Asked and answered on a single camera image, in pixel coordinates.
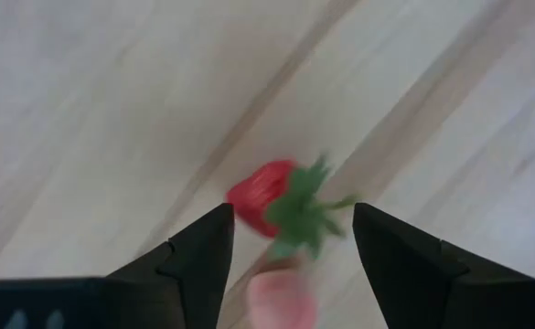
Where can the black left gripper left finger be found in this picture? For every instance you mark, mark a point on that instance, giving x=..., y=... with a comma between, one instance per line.
x=198, y=265

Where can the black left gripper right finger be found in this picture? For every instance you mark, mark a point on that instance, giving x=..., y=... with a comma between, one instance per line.
x=404, y=265

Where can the red toy strawberry long stem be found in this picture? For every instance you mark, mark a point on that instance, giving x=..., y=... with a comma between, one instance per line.
x=281, y=301

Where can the red toy strawberry leafy top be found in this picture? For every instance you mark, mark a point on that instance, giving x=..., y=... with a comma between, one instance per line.
x=258, y=192

